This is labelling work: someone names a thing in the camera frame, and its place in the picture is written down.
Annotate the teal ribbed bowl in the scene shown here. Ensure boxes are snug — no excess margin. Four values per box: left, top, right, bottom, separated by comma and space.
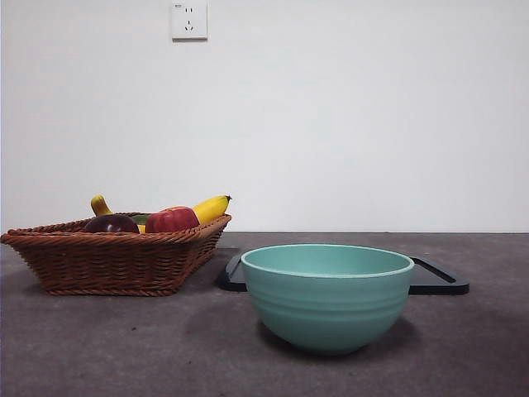
240, 243, 415, 356

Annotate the dark purple plum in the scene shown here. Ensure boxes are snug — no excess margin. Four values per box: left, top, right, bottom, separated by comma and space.
83, 213, 141, 234

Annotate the yellow banana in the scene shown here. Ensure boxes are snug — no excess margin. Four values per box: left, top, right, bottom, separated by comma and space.
90, 194, 233, 235

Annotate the red apple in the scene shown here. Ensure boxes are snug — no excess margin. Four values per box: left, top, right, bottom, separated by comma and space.
144, 205, 201, 234

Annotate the brown wicker basket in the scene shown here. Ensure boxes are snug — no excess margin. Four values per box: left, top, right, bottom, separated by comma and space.
0, 213, 232, 296

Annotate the black rectangular tray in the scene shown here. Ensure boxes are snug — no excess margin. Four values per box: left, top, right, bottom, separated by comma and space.
217, 253, 471, 295

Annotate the white wall socket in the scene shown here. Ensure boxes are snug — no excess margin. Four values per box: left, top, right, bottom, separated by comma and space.
171, 1, 208, 41

